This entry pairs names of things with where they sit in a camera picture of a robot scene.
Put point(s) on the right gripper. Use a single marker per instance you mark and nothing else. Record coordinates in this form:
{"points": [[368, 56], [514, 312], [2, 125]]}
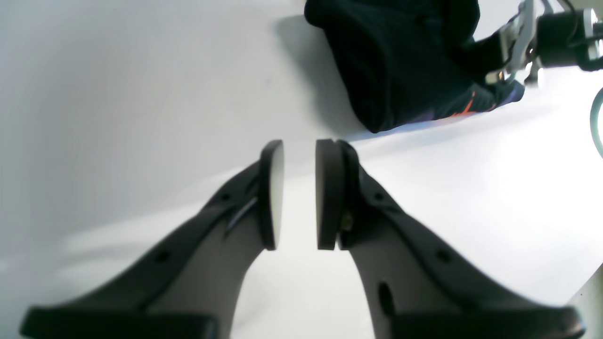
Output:
{"points": [[531, 42]]}

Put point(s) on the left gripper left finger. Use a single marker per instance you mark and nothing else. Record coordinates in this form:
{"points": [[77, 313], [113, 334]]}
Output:
{"points": [[187, 286]]}

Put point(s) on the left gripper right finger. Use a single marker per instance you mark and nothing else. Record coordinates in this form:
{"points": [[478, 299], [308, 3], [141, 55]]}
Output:
{"points": [[416, 285]]}

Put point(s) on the black T-shirt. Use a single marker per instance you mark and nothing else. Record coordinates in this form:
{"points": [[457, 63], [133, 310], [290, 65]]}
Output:
{"points": [[409, 61]]}

